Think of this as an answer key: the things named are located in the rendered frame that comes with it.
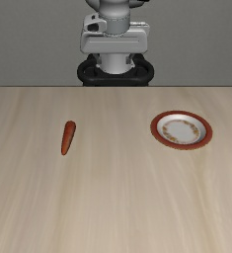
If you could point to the orange carrot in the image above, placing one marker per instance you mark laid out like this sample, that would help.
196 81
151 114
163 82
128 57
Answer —
68 136

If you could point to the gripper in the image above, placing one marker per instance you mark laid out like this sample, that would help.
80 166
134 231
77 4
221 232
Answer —
114 42

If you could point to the red-rimmed white plate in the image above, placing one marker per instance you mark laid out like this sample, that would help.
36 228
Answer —
181 130

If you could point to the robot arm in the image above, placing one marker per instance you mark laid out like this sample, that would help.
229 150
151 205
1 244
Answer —
116 64

